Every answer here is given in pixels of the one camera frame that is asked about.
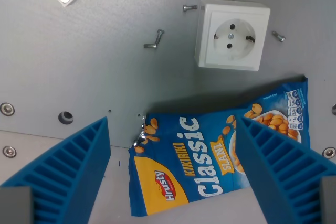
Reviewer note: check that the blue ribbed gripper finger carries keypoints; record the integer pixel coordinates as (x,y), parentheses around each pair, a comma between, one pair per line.
(283,166)
(65,161)

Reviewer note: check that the white wall power socket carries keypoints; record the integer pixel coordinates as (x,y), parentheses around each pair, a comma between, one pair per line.
(232,36)

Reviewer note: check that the blue peanut snack bag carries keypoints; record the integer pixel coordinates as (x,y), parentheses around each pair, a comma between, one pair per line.
(183,161)

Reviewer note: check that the countersunk plate mounting screw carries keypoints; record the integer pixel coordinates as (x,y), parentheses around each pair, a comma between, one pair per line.
(7,109)
(329,152)
(9,151)

